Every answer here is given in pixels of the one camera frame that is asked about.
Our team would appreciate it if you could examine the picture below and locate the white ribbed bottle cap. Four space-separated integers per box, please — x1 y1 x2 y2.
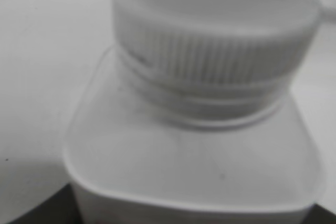
112 0 322 87

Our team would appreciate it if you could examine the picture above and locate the white yili changqing yogurt bottle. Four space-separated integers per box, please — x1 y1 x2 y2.
62 47 325 223

